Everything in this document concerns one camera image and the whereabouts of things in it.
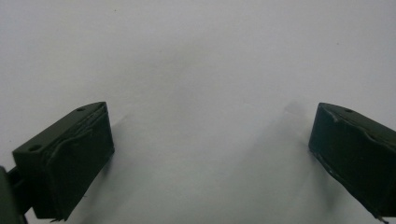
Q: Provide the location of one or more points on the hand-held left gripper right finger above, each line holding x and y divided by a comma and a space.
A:
358, 155

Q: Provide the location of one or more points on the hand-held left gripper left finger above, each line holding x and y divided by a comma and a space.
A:
65, 161

